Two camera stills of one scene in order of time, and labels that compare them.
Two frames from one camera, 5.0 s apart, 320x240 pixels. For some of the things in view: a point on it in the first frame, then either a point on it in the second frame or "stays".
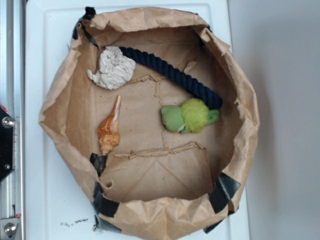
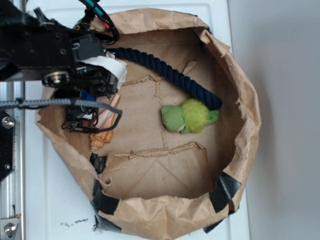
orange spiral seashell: (108, 131) to (105, 120)
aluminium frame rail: (12, 187) stays
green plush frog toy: (193, 116) stays
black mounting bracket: (7, 124) stays
